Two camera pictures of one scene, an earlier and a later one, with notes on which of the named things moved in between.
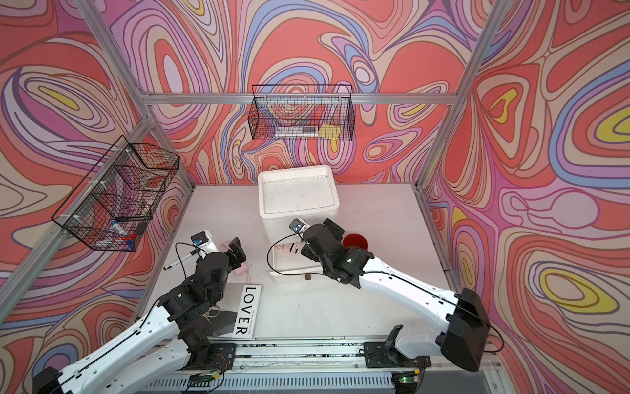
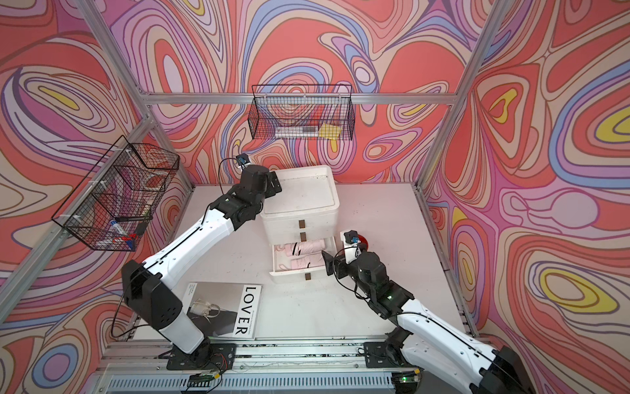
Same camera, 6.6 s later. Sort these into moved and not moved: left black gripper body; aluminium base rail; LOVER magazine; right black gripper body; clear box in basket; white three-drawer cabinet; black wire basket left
Moved: right black gripper body; left black gripper body
Not moved: LOVER magazine; aluminium base rail; white three-drawer cabinet; clear box in basket; black wire basket left
